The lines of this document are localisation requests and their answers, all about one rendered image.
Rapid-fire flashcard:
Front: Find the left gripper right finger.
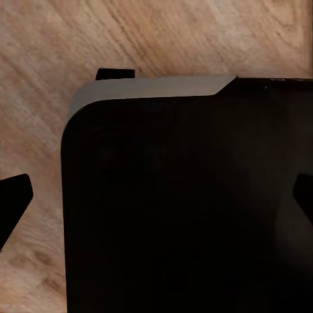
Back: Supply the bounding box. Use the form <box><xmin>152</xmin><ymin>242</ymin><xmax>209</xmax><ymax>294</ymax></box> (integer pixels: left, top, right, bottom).
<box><xmin>293</xmin><ymin>173</ymin><xmax>313</xmax><ymax>225</ymax></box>

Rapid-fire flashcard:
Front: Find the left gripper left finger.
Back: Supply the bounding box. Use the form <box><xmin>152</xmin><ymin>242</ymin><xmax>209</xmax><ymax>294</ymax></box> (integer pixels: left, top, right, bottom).
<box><xmin>0</xmin><ymin>173</ymin><xmax>33</xmax><ymax>250</ymax></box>

